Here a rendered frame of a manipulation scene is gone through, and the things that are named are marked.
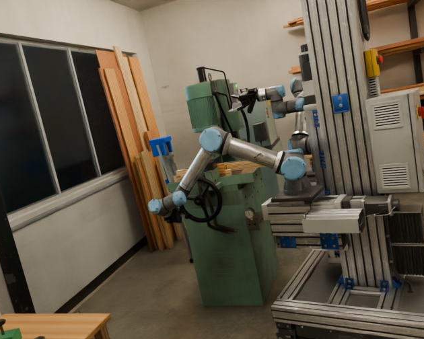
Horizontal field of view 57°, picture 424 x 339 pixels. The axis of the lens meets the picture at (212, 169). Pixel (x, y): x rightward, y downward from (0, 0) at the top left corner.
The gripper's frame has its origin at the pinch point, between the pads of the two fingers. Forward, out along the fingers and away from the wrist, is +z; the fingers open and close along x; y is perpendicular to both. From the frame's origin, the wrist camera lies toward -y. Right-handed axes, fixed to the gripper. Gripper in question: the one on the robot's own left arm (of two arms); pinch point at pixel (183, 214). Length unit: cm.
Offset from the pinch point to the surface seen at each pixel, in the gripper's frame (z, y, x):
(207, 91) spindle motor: -3, -79, 18
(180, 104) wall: 199, -195, -107
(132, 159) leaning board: 105, -87, -111
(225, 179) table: 13.9, -23.1, 22.8
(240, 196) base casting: 19.9, -12.8, 30.4
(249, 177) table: 14.2, -22.6, 38.3
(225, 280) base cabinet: 48, 36, 9
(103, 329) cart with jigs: -53, 62, -12
